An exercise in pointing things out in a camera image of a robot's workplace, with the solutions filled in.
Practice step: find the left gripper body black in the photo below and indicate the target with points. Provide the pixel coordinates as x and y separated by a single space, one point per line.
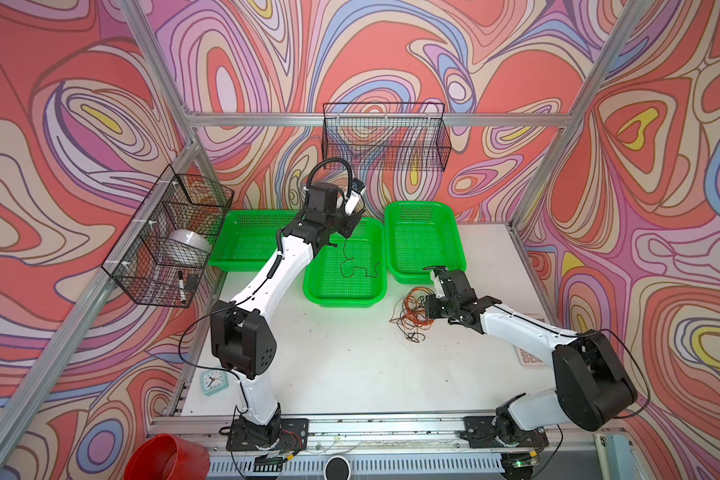
344 226

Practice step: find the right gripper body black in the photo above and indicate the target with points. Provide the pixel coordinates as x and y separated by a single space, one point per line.
441 307

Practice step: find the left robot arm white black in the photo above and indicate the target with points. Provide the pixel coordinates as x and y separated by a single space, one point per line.
241 336

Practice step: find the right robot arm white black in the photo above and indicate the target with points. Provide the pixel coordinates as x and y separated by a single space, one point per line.
591 385

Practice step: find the middle green plastic basket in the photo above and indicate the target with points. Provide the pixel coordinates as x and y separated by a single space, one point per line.
349 273

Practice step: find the green plastic basket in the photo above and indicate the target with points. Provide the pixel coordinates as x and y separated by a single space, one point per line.
248 239
421 235
349 273

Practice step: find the right green plastic basket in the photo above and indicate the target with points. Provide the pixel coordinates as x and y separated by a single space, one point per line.
421 235

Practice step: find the white pink calculator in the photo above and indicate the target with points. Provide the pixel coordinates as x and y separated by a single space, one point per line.
525 358

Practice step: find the left green plastic basket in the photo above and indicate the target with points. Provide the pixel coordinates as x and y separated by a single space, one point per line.
248 239

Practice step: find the teal small clock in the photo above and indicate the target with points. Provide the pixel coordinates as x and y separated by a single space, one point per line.
213 381

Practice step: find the red bucket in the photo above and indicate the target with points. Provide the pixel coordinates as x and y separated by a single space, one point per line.
168 457

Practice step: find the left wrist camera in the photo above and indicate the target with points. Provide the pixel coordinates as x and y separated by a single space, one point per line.
355 194

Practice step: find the black wire basket back wall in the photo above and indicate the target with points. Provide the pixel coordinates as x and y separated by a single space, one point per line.
388 136

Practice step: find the black wire basket wall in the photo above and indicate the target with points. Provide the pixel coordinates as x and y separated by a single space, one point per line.
388 136
144 263

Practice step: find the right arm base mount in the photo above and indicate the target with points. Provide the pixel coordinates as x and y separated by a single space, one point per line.
500 432

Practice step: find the black wire basket left wall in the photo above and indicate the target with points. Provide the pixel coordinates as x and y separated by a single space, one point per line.
144 263

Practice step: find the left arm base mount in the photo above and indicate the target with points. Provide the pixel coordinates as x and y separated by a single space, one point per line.
280 435

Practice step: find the aluminium rail front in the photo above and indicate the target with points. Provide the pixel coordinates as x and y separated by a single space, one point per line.
329 432

